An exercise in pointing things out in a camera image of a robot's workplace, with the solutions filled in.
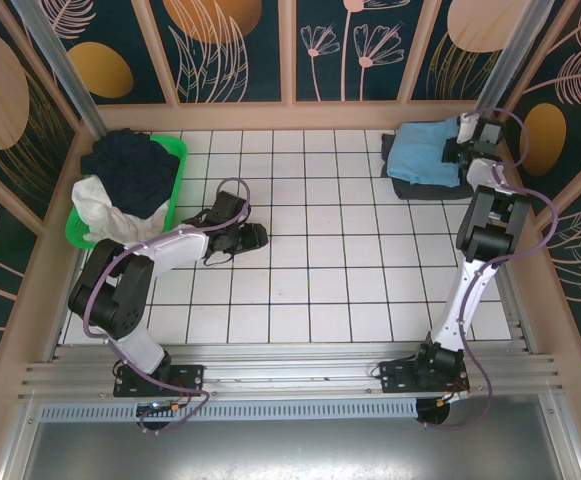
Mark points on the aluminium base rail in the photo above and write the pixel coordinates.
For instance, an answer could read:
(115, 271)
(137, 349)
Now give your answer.
(290, 375)

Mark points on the white t-shirt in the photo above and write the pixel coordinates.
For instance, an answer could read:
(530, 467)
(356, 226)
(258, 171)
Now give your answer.
(95, 205)

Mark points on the green plastic basket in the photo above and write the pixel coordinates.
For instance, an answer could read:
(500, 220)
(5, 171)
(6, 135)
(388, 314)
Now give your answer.
(75, 230)

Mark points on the small circuit board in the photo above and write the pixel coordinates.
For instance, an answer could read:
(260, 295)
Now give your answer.
(157, 407)

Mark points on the folded grey t-shirt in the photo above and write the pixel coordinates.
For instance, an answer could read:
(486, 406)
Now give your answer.
(430, 192)

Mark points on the navy blue t-shirt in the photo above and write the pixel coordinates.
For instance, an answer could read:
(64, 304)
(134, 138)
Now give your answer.
(135, 170)

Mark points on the aluminium frame post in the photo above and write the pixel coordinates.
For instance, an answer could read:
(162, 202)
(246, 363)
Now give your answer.
(65, 75)
(507, 55)

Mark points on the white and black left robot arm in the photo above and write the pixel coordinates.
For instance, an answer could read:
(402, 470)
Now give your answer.
(180, 245)

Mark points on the light blue printed t-shirt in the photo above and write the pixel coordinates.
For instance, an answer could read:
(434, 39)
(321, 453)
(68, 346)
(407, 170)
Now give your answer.
(420, 155)

